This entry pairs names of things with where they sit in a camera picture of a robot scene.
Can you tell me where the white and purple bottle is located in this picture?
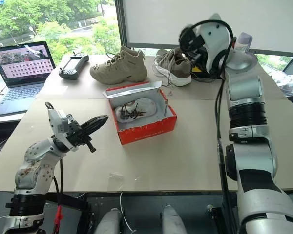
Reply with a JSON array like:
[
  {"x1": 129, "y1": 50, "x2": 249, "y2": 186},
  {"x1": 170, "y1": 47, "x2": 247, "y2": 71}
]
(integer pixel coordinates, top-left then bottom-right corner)
[{"x1": 235, "y1": 32, "x2": 253, "y2": 53}]

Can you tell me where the dark grey remote controller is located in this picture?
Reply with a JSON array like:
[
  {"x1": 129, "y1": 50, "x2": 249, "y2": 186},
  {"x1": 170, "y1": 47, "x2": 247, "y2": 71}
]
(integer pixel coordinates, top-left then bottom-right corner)
[{"x1": 58, "y1": 52, "x2": 90, "y2": 80}]

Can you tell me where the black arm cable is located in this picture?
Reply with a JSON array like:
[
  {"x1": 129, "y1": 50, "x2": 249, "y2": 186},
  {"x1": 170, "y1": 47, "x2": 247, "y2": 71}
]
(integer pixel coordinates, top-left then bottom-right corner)
[
  {"x1": 52, "y1": 156, "x2": 64, "y2": 195},
  {"x1": 179, "y1": 19, "x2": 238, "y2": 234}
]

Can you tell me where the white board panel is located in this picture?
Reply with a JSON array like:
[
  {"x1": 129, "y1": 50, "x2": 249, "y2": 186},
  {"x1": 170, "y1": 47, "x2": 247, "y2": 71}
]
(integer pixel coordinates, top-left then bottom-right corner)
[{"x1": 121, "y1": 0, "x2": 293, "y2": 57}]

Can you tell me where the thin white cable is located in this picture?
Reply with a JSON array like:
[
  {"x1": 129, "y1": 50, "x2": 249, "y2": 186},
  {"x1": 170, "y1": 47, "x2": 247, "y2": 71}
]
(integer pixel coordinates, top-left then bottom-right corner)
[{"x1": 119, "y1": 192, "x2": 135, "y2": 231}]

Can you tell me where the blue laptop computer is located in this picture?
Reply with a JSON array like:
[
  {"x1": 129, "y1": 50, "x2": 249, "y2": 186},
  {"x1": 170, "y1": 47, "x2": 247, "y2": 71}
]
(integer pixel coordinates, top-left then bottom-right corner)
[{"x1": 0, "y1": 40, "x2": 57, "y2": 117}]

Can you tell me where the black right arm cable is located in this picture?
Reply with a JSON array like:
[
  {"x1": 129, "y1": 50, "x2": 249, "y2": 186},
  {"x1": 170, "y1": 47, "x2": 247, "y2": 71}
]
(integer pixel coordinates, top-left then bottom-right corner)
[{"x1": 179, "y1": 19, "x2": 238, "y2": 234}]

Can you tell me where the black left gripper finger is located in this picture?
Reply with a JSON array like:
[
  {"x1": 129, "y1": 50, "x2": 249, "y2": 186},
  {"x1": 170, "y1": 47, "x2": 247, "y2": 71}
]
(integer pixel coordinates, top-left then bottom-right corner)
[
  {"x1": 79, "y1": 115, "x2": 110, "y2": 130},
  {"x1": 81, "y1": 121, "x2": 107, "y2": 137}
]

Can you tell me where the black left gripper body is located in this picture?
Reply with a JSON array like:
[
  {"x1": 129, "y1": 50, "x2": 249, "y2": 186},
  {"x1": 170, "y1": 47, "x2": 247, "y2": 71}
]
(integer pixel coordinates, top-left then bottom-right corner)
[{"x1": 65, "y1": 114, "x2": 97, "y2": 154}]

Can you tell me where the clear plastic bag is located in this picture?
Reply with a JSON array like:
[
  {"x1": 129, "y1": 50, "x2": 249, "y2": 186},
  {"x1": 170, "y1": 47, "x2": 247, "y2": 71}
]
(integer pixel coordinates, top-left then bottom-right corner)
[{"x1": 272, "y1": 72, "x2": 293, "y2": 97}]

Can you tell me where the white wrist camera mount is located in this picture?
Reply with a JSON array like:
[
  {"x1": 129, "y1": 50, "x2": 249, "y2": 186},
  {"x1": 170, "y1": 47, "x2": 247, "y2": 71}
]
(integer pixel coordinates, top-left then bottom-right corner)
[
  {"x1": 194, "y1": 13, "x2": 235, "y2": 75},
  {"x1": 47, "y1": 108, "x2": 79, "y2": 151}
]

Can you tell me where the beige high-top boot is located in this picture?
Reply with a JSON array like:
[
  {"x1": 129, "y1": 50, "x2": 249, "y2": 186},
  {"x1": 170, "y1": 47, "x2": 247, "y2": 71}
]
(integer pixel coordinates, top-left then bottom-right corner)
[{"x1": 89, "y1": 45, "x2": 148, "y2": 85}]

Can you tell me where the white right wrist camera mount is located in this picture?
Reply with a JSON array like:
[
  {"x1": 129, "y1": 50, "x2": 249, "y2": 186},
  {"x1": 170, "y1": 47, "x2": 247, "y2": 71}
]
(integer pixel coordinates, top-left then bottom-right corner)
[{"x1": 194, "y1": 13, "x2": 235, "y2": 75}]

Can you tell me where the grey and white sneaker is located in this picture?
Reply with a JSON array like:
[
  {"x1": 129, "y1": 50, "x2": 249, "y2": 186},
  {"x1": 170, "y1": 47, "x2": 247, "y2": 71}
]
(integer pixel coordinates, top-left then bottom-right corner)
[{"x1": 152, "y1": 48, "x2": 192, "y2": 87}]

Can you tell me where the grey rounded shape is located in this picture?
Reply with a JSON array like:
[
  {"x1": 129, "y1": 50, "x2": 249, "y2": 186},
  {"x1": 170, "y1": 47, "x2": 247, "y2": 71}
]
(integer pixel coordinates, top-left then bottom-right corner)
[
  {"x1": 159, "y1": 205, "x2": 188, "y2": 234},
  {"x1": 94, "y1": 208, "x2": 124, "y2": 234}
]

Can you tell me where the red taped cable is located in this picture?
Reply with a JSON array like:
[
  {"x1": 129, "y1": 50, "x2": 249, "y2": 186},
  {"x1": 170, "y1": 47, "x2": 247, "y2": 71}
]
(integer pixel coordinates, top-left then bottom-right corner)
[{"x1": 54, "y1": 204, "x2": 64, "y2": 234}]

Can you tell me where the white shoe with dark laces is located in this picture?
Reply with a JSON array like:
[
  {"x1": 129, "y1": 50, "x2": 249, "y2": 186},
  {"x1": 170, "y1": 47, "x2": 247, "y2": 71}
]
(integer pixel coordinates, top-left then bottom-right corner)
[{"x1": 114, "y1": 97, "x2": 160, "y2": 122}]

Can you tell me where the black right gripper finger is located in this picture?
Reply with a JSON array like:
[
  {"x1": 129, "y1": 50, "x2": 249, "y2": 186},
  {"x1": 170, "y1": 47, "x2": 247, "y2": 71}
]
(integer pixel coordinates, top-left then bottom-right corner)
[
  {"x1": 179, "y1": 39, "x2": 194, "y2": 55},
  {"x1": 178, "y1": 23, "x2": 195, "y2": 41}
]

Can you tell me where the red cardboard shoebox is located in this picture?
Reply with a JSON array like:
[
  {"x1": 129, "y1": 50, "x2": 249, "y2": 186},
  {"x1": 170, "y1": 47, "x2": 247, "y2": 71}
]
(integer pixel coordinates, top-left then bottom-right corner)
[{"x1": 102, "y1": 81, "x2": 178, "y2": 146}]

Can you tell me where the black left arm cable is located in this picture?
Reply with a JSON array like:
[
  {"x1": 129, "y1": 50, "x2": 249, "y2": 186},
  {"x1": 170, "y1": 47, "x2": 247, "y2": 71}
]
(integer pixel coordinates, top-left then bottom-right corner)
[{"x1": 52, "y1": 156, "x2": 64, "y2": 195}]

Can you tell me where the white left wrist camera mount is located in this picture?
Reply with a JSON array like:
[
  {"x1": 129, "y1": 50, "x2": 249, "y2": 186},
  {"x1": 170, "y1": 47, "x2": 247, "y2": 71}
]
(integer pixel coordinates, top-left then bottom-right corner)
[{"x1": 47, "y1": 108, "x2": 79, "y2": 151}]

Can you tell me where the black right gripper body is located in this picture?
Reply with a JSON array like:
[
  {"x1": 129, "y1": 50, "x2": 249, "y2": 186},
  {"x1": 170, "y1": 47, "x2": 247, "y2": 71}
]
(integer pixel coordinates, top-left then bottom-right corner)
[{"x1": 185, "y1": 34, "x2": 208, "y2": 68}]

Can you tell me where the black and yellow object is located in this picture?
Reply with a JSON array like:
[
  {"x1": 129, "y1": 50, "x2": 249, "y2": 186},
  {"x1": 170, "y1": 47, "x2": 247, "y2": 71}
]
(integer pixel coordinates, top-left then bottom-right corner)
[{"x1": 190, "y1": 63, "x2": 223, "y2": 80}]

